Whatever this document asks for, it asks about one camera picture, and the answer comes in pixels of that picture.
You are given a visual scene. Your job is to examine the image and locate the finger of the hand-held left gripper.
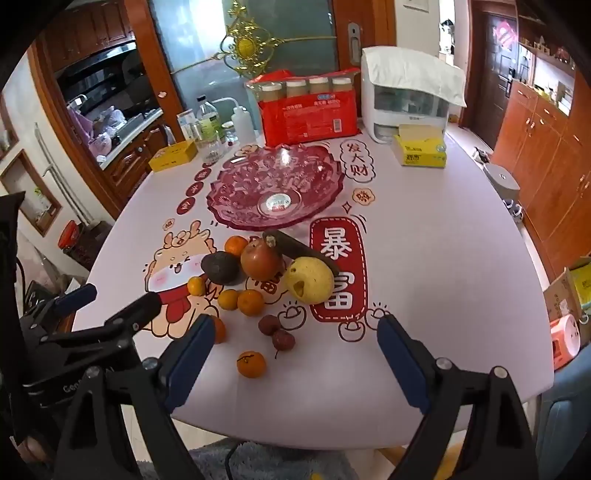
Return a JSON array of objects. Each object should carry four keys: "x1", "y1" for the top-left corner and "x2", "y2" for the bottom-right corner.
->
[
  {"x1": 21, "y1": 283, "x2": 99, "y2": 329},
  {"x1": 39, "y1": 292, "x2": 163, "y2": 365}
]

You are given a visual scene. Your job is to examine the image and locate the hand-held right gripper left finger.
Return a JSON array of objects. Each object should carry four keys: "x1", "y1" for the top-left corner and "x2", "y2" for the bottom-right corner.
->
[{"x1": 53, "y1": 314, "x2": 218, "y2": 480}]

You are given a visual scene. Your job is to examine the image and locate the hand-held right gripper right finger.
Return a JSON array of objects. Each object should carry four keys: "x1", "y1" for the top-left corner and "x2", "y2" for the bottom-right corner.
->
[{"x1": 376, "y1": 314, "x2": 541, "y2": 480}]

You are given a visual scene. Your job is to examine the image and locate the dark avocado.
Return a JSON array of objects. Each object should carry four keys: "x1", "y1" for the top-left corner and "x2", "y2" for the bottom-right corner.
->
[{"x1": 201, "y1": 252, "x2": 245, "y2": 285}]

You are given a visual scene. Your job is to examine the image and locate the yellow pear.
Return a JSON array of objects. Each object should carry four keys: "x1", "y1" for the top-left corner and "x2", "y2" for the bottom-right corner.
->
[{"x1": 283, "y1": 257, "x2": 334, "y2": 304}]

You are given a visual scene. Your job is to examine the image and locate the red apple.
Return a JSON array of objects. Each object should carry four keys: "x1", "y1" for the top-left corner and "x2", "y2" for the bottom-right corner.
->
[{"x1": 240, "y1": 237, "x2": 284, "y2": 281}]

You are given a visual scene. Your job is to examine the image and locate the overripe dark banana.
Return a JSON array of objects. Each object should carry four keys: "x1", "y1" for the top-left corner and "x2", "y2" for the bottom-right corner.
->
[{"x1": 262, "y1": 230, "x2": 340, "y2": 275}]

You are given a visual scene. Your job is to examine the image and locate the pink glass fruit bowl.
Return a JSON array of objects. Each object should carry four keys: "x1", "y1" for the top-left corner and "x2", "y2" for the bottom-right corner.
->
[{"x1": 205, "y1": 143, "x2": 346, "y2": 232}]

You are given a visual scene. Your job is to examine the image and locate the red lidded jar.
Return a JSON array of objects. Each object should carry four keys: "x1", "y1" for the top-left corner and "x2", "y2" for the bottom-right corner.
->
[{"x1": 58, "y1": 219, "x2": 93, "y2": 259}]

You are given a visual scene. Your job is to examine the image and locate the yellow tin box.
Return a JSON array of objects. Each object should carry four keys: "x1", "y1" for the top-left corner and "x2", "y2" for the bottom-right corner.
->
[{"x1": 148, "y1": 141, "x2": 197, "y2": 173}]

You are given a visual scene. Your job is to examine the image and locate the purple plastic bag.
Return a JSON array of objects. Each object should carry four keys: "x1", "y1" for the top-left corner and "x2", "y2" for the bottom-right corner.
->
[{"x1": 67, "y1": 104, "x2": 125, "y2": 160}]

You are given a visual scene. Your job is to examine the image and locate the orange plastic stool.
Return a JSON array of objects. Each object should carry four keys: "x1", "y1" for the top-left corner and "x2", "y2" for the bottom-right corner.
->
[{"x1": 549, "y1": 314, "x2": 583, "y2": 370}]

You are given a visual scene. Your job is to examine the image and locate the cardboard box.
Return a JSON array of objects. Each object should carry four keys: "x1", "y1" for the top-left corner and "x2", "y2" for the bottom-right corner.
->
[{"x1": 542, "y1": 256, "x2": 591, "y2": 324}]

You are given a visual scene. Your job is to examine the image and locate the clear glass cup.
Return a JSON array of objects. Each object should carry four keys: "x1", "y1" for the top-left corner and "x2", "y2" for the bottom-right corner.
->
[{"x1": 198, "y1": 135, "x2": 222, "y2": 163}]

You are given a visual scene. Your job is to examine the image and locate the blue chair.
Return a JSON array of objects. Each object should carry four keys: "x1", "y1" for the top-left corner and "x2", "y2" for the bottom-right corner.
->
[{"x1": 538, "y1": 369, "x2": 591, "y2": 480}]

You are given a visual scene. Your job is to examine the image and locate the white blue carton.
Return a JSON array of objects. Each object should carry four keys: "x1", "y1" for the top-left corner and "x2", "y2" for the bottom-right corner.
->
[{"x1": 178, "y1": 109, "x2": 199, "y2": 141}]

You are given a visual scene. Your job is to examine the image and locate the grey round bin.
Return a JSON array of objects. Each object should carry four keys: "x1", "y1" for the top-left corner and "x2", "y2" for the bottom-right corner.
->
[{"x1": 482, "y1": 161, "x2": 522, "y2": 195}]

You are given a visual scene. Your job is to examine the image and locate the clear bottle green label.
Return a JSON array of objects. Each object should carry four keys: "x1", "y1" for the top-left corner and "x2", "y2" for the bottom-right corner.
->
[{"x1": 196, "y1": 95, "x2": 221, "y2": 139}]

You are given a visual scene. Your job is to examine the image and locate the yellow tissue box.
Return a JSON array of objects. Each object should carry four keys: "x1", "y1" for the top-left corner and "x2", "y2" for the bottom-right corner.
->
[{"x1": 392, "y1": 124, "x2": 448, "y2": 169}]

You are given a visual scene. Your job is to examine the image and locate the white squeeze bottle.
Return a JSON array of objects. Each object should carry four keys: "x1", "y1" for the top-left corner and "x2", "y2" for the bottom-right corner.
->
[{"x1": 212, "y1": 97, "x2": 257, "y2": 147}]

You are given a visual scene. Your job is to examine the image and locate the black range hood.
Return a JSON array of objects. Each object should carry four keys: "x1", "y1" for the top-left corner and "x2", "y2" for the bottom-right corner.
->
[{"x1": 55, "y1": 41, "x2": 139, "y2": 93}]

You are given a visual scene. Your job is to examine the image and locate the white countertop appliance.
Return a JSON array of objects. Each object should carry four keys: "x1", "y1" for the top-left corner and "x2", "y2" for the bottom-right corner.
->
[{"x1": 360, "y1": 46, "x2": 451, "y2": 143}]

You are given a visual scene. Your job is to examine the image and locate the wooden floor cabinet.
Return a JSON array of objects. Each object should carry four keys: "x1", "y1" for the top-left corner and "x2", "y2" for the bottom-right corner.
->
[{"x1": 492, "y1": 80, "x2": 591, "y2": 278}]

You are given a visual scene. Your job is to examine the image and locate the red paper cup package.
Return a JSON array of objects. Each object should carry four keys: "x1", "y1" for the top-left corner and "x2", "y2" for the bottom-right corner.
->
[{"x1": 245, "y1": 68, "x2": 362, "y2": 148}]

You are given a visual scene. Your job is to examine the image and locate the frosted glass sliding door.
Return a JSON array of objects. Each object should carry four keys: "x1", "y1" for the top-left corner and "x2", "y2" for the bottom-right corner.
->
[{"x1": 148, "y1": 0, "x2": 340, "y2": 116}]

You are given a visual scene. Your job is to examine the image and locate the dark wooden door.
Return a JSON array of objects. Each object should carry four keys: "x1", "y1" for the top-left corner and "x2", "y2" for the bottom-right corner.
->
[{"x1": 471, "y1": 11, "x2": 520, "y2": 148}]

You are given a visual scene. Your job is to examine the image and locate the gold door ornament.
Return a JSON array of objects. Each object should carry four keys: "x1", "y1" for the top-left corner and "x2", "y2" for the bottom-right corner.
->
[{"x1": 219, "y1": 0, "x2": 282, "y2": 79}]

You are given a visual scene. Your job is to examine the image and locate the white cloth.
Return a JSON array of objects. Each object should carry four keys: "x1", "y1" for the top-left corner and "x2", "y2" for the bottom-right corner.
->
[{"x1": 362, "y1": 46, "x2": 467, "y2": 108}]

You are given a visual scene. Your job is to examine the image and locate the red door decoration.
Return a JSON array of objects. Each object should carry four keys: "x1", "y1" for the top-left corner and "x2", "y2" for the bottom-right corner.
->
[{"x1": 494, "y1": 18, "x2": 519, "y2": 51}]

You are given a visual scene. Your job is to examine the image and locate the long metal handle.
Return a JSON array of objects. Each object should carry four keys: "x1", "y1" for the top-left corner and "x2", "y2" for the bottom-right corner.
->
[{"x1": 34, "y1": 129, "x2": 93, "y2": 227}]

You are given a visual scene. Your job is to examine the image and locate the wooden kitchen wall cabinet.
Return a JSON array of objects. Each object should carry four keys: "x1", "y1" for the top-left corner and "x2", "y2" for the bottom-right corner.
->
[{"x1": 41, "y1": 0, "x2": 137, "y2": 70}]

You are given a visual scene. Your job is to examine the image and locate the silver door handle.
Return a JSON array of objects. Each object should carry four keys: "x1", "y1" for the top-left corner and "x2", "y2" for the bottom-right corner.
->
[{"x1": 347, "y1": 25, "x2": 362, "y2": 65}]

